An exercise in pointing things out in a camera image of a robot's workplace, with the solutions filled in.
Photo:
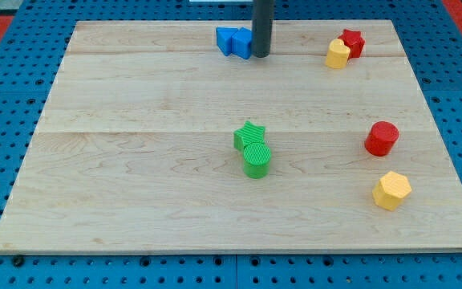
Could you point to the light wooden board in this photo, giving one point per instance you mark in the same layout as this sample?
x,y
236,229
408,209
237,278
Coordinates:
x,y
133,153

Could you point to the green star block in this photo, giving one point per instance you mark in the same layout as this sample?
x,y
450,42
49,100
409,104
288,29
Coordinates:
x,y
248,134

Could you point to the blue triangle block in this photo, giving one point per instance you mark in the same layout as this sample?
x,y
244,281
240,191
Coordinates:
x,y
224,37

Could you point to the blue cube block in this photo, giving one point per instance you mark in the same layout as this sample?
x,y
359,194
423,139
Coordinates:
x,y
241,43

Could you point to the yellow hexagon block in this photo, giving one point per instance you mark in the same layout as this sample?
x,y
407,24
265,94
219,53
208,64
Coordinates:
x,y
391,190

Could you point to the red cylinder block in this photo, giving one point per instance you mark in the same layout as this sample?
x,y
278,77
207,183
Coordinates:
x,y
381,138

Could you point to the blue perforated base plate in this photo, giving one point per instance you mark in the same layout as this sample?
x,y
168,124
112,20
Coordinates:
x,y
30,54

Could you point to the green cylinder block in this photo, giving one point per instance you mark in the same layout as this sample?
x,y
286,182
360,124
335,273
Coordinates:
x,y
257,158

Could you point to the yellow heart block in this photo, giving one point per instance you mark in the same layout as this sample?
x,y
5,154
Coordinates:
x,y
338,54

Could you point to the red star block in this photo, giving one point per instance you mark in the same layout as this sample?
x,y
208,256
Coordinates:
x,y
353,40

